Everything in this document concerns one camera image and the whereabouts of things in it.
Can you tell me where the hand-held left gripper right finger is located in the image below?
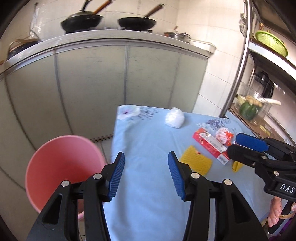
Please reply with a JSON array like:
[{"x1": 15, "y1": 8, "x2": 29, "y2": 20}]
[{"x1": 168, "y1": 151, "x2": 270, "y2": 241}]

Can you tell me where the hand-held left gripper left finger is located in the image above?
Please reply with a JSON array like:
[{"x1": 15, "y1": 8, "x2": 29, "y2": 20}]
[{"x1": 25, "y1": 151, "x2": 126, "y2": 241}]

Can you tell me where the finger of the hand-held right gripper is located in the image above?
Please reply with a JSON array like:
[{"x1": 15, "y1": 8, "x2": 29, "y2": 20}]
[
  {"x1": 227, "y1": 144, "x2": 278, "y2": 168},
  {"x1": 235, "y1": 133, "x2": 296, "y2": 154}
]

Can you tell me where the small yellow foam net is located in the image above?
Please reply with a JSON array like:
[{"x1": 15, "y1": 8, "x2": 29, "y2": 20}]
[{"x1": 231, "y1": 161, "x2": 244, "y2": 173}]

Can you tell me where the large yellow foam net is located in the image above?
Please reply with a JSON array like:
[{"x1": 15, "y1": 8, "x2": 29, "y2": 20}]
[{"x1": 180, "y1": 145, "x2": 213, "y2": 176}]

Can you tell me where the red and white wrapper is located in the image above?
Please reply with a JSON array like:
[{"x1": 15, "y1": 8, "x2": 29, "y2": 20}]
[{"x1": 215, "y1": 127, "x2": 235, "y2": 146}]

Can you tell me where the long red and white box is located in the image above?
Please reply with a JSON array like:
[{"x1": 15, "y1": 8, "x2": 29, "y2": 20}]
[{"x1": 193, "y1": 127, "x2": 229, "y2": 165}]

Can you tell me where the pink plastic bucket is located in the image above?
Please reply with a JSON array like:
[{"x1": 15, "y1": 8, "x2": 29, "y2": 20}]
[{"x1": 25, "y1": 136, "x2": 105, "y2": 220}]

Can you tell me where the white plastic bag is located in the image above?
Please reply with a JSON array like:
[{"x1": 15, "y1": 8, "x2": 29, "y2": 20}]
[{"x1": 165, "y1": 107, "x2": 185, "y2": 128}]

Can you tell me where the person's right hand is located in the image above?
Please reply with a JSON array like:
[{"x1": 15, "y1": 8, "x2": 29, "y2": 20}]
[{"x1": 267, "y1": 196, "x2": 283, "y2": 230}]

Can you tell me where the clear plastic container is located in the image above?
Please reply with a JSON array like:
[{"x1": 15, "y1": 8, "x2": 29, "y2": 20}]
[{"x1": 235, "y1": 82, "x2": 272, "y2": 127}]

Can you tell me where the green bell pepper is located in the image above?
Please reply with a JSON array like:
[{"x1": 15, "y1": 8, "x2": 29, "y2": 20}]
[{"x1": 239, "y1": 102, "x2": 258, "y2": 121}]

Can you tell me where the ginger root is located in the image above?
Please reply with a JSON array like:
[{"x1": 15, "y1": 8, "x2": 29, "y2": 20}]
[{"x1": 245, "y1": 95, "x2": 263, "y2": 107}]

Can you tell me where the light blue floral tablecloth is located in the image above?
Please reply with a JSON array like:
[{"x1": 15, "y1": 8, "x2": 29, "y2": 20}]
[{"x1": 102, "y1": 105, "x2": 278, "y2": 241}]

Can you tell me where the person's purple clothing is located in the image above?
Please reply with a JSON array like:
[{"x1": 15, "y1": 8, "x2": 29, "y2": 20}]
[{"x1": 266, "y1": 222, "x2": 292, "y2": 241}]

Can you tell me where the metal shelf rack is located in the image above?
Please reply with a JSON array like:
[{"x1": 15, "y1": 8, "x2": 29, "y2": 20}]
[{"x1": 218, "y1": 0, "x2": 296, "y2": 149}]

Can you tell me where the green plastic basket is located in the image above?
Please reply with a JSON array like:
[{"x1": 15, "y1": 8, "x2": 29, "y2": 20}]
[{"x1": 255, "y1": 30, "x2": 289, "y2": 57}]

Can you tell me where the grey kitchen counter cabinet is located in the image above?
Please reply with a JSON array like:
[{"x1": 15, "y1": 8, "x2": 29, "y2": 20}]
[{"x1": 0, "y1": 30, "x2": 216, "y2": 176}]

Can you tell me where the small steel pot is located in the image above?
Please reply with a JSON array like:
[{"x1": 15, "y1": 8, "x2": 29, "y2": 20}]
[{"x1": 176, "y1": 32, "x2": 191, "y2": 43}]

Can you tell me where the steel bowl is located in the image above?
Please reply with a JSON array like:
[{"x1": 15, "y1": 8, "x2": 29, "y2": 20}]
[{"x1": 164, "y1": 32, "x2": 183, "y2": 40}]

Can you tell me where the black wok with lid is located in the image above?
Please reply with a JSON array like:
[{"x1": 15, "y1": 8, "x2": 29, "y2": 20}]
[{"x1": 61, "y1": 0, "x2": 104, "y2": 33}]

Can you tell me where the black wok with wooden handle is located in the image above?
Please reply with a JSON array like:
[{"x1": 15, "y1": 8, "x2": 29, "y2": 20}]
[{"x1": 118, "y1": 3, "x2": 165, "y2": 31}]

